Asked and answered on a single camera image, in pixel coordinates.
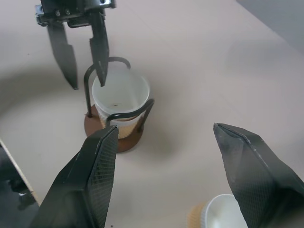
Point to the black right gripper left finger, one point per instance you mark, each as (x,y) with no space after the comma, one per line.
(78,185)

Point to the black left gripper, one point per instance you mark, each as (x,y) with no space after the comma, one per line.
(64,9)

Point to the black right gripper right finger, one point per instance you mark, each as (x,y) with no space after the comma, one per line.
(256,175)

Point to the dark blurry robot body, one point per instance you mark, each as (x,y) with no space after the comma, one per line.
(10,190)

